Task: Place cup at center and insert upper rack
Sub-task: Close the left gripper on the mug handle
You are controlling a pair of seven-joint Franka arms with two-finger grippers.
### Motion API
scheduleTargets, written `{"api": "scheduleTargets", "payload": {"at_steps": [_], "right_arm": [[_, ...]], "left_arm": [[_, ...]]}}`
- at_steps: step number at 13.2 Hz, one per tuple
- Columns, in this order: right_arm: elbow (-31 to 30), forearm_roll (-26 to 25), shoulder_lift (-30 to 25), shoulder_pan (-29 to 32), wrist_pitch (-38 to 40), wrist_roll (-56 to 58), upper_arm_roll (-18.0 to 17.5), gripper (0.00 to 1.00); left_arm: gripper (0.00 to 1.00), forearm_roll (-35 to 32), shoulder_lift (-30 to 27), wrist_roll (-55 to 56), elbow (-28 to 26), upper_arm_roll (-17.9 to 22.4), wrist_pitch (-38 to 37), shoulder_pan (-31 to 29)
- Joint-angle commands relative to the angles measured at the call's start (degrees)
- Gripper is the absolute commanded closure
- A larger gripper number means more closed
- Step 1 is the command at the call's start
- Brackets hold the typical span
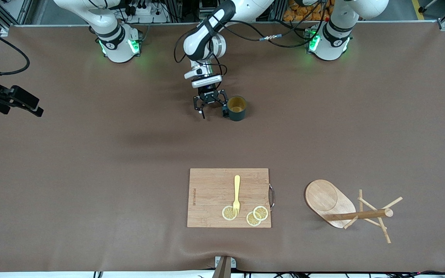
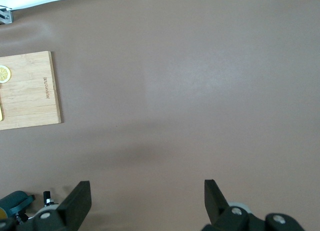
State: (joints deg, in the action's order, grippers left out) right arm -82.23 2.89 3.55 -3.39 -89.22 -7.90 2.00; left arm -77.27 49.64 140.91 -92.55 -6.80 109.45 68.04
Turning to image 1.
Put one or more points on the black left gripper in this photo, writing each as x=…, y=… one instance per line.
x=208, y=94

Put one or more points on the teal mug yellow inside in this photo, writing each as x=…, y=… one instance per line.
x=238, y=115

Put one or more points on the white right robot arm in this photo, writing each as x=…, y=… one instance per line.
x=116, y=46

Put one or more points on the wooden mug tree rack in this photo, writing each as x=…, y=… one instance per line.
x=323, y=199

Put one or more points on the yellow plastic fork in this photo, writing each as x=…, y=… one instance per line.
x=236, y=189

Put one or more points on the brown table mat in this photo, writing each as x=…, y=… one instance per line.
x=129, y=154

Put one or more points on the lemon slice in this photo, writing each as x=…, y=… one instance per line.
x=252, y=220
x=228, y=213
x=261, y=212

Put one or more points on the white power strip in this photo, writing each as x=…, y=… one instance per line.
x=145, y=11

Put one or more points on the orange packaged snacks pile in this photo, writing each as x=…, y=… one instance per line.
x=296, y=13

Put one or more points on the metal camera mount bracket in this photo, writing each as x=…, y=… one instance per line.
x=224, y=270

